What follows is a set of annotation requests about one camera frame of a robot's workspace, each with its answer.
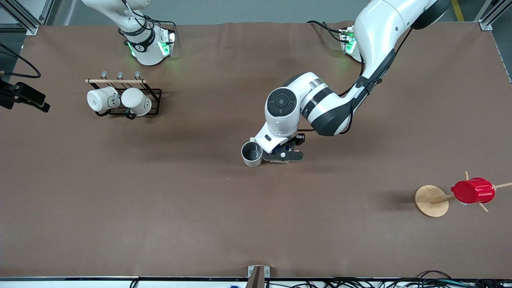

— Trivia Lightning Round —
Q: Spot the light grey mug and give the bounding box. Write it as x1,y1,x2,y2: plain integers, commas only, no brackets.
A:
241,138,264,168

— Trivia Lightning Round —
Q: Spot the red plastic cup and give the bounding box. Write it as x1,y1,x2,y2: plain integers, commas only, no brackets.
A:
451,178,496,204

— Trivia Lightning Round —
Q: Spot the white mug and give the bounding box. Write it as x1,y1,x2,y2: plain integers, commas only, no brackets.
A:
87,87,120,113
121,88,152,117

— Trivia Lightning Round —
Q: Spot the brown table cover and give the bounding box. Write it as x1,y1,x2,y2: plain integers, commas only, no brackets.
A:
0,21,512,279

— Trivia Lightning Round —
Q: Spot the wooden mug tree stand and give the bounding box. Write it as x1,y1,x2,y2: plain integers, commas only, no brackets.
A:
414,171,512,218

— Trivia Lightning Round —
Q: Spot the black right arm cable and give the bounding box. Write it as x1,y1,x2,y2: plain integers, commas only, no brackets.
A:
0,42,42,79

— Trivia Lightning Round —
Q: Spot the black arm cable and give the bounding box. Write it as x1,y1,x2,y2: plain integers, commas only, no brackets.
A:
298,27,413,134
0,42,42,79

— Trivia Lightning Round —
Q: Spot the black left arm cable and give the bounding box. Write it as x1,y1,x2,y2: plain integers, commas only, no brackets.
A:
298,27,413,134

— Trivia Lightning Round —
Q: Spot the aluminium frame profile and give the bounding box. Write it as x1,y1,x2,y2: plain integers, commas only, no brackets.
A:
478,0,512,31
0,0,60,36

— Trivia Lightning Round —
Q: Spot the black wire mug rack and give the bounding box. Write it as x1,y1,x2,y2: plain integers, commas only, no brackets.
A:
85,71,162,119

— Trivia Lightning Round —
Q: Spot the black left base cable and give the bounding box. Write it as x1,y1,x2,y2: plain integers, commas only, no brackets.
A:
307,20,350,44

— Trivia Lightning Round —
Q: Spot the black base cable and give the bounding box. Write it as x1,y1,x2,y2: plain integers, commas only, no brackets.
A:
140,13,177,30
307,20,350,44

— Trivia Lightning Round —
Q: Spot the metal bracket with post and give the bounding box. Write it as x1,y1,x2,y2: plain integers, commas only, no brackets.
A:
245,265,270,288

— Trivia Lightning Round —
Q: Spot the black floor cable tangle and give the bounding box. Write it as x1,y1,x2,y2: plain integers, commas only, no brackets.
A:
265,277,512,288

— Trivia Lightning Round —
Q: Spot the black right base cable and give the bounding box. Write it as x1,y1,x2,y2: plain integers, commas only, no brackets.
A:
140,13,177,30

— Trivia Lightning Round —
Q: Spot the black looping floor cable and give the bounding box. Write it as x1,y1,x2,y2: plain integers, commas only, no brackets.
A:
417,270,453,281

